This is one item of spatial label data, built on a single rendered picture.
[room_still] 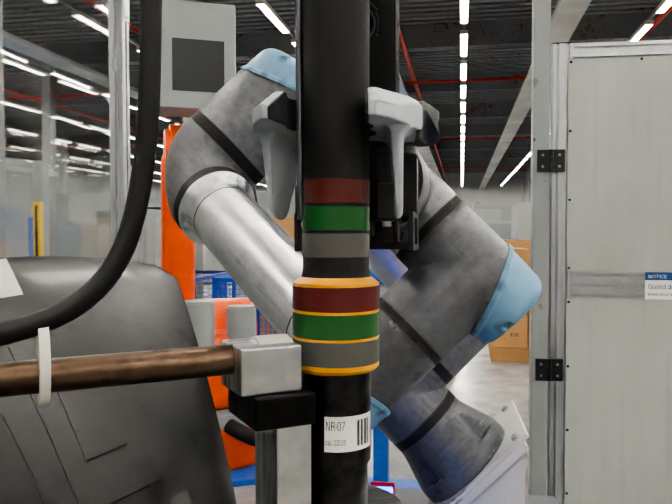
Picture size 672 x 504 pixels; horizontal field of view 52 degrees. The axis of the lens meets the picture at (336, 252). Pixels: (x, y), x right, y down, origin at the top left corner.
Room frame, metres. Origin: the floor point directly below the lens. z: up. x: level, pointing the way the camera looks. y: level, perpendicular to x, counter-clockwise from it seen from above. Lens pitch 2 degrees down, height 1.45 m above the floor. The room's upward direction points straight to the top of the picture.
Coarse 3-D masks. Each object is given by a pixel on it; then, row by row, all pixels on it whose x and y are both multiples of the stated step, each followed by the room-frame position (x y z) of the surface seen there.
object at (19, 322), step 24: (144, 0) 0.30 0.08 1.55; (144, 24) 0.30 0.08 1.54; (144, 48) 0.30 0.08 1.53; (144, 72) 0.30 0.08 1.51; (144, 96) 0.30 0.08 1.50; (144, 120) 0.30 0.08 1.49; (144, 144) 0.30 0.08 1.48; (144, 168) 0.30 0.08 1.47; (144, 192) 0.30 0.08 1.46; (144, 216) 0.30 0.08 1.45; (120, 240) 0.29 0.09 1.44; (120, 264) 0.29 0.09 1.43; (96, 288) 0.29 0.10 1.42; (48, 312) 0.28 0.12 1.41; (72, 312) 0.28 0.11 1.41; (0, 336) 0.27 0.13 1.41; (24, 336) 0.28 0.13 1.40; (48, 336) 0.28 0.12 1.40; (48, 360) 0.27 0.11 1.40; (48, 384) 0.27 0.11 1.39
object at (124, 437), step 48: (48, 288) 0.41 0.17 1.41; (144, 288) 0.45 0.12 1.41; (96, 336) 0.39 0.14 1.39; (144, 336) 0.41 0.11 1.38; (192, 336) 0.43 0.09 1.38; (144, 384) 0.38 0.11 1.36; (192, 384) 0.39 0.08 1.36; (0, 432) 0.33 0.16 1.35; (48, 432) 0.34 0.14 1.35; (96, 432) 0.34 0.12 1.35; (144, 432) 0.35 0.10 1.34; (192, 432) 0.37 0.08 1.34; (0, 480) 0.32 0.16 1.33; (48, 480) 0.32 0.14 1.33; (96, 480) 0.33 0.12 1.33; (144, 480) 0.33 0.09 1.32; (192, 480) 0.34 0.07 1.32
